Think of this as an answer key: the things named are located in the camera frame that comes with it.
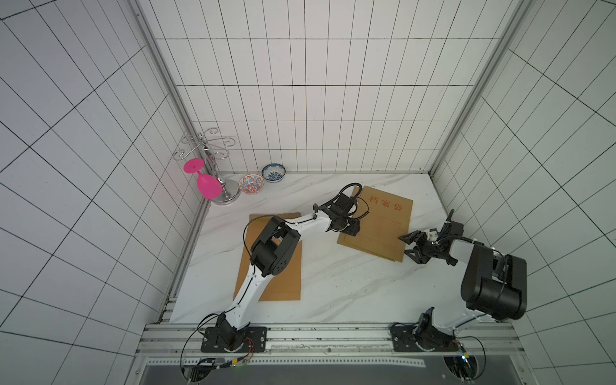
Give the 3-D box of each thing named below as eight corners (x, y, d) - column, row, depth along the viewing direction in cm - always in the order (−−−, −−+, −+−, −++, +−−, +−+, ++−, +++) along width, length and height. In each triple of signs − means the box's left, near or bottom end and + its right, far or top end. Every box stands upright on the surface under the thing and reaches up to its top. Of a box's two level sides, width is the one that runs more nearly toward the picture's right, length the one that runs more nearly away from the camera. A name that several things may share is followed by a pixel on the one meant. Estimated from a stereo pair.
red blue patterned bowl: (238, 195, 112) (236, 190, 109) (242, 179, 119) (240, 174, 116) (263, 195, 112) (262, 190, 109) (266, 179, 119) (264, 174, 116)
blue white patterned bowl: (259, 179, 119) (258, 174, 116) (270, 166, 125) (269, 161, 122) (277, 185, 116) (276, 180, 113) (287, 171, 122) (286, 166, 119)
